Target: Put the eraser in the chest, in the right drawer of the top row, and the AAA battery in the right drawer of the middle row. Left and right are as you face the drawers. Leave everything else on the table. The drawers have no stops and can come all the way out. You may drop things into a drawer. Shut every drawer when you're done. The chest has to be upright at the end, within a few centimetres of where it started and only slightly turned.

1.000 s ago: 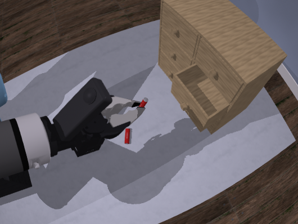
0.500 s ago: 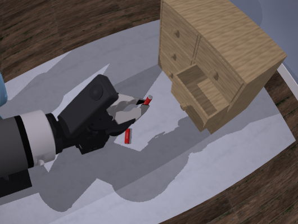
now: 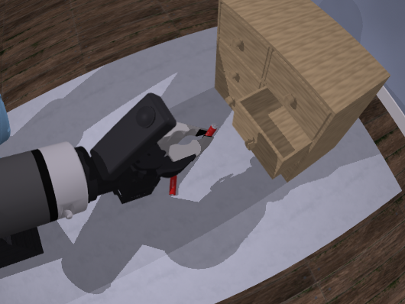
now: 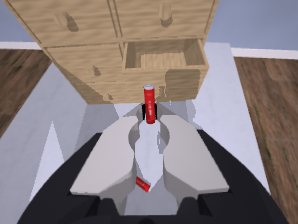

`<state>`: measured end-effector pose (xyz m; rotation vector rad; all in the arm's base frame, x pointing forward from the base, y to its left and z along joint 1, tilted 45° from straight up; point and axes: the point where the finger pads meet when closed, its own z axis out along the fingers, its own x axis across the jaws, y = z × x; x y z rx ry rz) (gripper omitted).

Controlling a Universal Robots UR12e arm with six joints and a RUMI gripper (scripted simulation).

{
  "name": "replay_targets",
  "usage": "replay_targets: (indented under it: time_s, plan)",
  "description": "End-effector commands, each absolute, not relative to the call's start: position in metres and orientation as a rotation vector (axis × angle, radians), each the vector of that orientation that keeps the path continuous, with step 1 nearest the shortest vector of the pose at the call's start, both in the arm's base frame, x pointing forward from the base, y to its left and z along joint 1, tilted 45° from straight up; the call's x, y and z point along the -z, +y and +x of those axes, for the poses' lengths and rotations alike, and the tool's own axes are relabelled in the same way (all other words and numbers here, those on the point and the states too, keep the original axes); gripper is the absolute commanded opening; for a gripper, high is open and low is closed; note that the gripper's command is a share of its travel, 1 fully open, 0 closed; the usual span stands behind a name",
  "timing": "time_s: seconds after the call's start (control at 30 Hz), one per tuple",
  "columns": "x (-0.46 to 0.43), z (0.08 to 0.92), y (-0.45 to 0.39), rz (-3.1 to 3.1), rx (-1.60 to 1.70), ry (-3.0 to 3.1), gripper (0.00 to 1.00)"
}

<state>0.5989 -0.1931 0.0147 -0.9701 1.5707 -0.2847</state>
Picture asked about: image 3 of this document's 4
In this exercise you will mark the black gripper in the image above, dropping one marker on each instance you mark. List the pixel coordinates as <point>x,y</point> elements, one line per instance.
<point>143,175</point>

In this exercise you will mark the light brown wooden chest of drawers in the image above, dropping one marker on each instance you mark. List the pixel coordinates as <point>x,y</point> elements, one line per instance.
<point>342,73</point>

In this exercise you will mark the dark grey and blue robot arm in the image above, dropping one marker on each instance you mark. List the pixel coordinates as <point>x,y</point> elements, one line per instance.
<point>43,185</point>

